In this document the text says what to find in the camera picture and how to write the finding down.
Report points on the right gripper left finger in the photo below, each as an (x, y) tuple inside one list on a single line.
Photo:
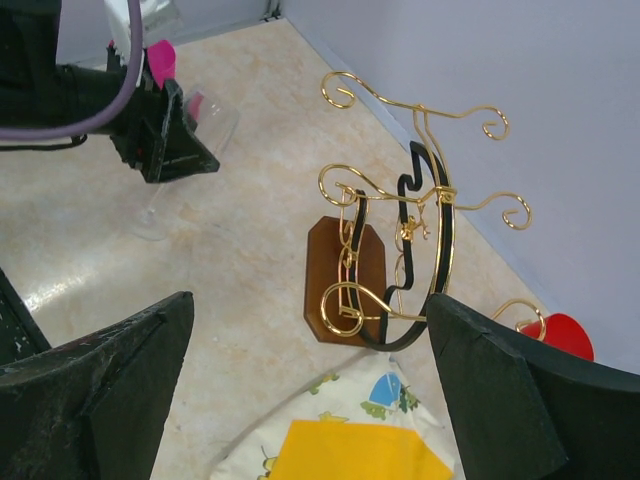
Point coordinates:
[(96, 407)]

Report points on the clear wine glass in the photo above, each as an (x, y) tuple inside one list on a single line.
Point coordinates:
[(195, 146)]

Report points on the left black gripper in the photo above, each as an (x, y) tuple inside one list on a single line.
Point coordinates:
[(154, 135)]

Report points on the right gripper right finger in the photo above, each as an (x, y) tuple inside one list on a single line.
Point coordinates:
[(521, 409)]

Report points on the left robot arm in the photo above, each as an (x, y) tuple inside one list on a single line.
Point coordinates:
[(48, 106)]

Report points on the pink wine glass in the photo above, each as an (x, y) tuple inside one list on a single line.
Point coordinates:
[(162, 60)]

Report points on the yellow floral cloth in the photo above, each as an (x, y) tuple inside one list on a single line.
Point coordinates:
[(360, 422)]

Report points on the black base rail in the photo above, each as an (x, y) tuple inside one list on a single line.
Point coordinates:
[(21, 337)]

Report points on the gold wire glass rack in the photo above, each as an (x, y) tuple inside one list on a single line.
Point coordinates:
[(346, 305)]

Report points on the red wine glass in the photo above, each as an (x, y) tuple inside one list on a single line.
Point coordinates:
[(562, 332)]

